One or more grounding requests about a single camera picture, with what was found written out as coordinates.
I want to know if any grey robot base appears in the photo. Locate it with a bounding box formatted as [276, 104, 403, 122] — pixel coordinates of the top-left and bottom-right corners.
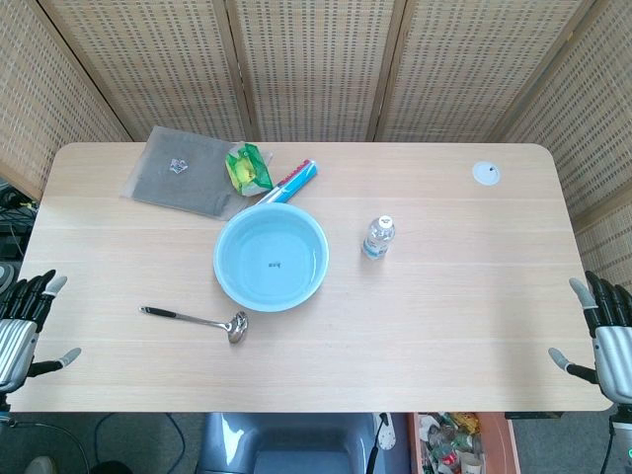
[196, 412, 411, 474]

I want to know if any black box under table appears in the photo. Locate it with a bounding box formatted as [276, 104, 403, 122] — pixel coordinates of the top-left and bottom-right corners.
[504, 410, 565, 421]

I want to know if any orange bin with trash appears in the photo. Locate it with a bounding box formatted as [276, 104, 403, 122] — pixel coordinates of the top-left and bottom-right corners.
[407, 412, 522, 474]

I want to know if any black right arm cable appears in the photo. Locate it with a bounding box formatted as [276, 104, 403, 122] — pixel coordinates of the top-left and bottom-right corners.
[597, 427, 617, 474]

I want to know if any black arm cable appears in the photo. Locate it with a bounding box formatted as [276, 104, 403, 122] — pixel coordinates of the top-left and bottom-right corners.
[2, 419, 91, 474]
[597, 427, 617, 474]

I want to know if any green yellow snack packet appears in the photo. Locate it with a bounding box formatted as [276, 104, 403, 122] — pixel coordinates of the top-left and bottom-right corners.
[224, 141, 275, 198]

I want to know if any black shoe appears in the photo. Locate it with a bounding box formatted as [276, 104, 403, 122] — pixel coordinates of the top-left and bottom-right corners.
[91, 459, 132, 474]

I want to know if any black floor cable loop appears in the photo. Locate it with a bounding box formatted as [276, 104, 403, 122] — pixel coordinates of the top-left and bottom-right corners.
[91, 412, 187, 463]

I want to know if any clear plastic water bottle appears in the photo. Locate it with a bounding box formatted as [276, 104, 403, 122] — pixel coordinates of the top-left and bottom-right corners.
[360, 213, 396, 262]

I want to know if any blue red tube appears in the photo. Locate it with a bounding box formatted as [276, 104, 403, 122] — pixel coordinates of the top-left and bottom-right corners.
[254, 158, 320, 206]

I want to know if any dark equipment beside table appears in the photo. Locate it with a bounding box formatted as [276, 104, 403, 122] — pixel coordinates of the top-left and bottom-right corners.
[0, 180, 40, 297]

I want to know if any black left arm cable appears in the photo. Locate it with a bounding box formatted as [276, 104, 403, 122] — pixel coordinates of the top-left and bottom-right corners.
[2, 419, 91, 474]

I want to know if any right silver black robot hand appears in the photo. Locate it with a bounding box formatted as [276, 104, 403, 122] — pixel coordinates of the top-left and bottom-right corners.
[547, 270, 632, 402]

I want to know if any light blue bowl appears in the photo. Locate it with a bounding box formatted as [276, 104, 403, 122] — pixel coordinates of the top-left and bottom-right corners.
[212, 202, 331, 313]

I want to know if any beige shoe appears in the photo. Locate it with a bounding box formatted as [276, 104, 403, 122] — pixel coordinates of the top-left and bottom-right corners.
[24, 454, 58, 474]

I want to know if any woven bamboo folding screen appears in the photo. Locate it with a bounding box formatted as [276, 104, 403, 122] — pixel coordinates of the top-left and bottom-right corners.
[0, 0, 632, 297]

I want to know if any grey cloth mat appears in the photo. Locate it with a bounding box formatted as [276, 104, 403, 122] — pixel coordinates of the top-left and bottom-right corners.
[119, 125, 276, 222]

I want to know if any white round cable grommet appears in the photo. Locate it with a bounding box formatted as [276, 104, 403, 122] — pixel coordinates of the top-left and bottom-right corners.
[471, 161, 502, 187]

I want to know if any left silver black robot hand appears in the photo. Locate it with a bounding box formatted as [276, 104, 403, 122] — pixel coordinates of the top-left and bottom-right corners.
[0, 269, 83, 394]

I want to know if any metal ladle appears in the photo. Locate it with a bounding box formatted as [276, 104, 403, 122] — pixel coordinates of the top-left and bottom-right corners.
[138, 305, 250, 347]

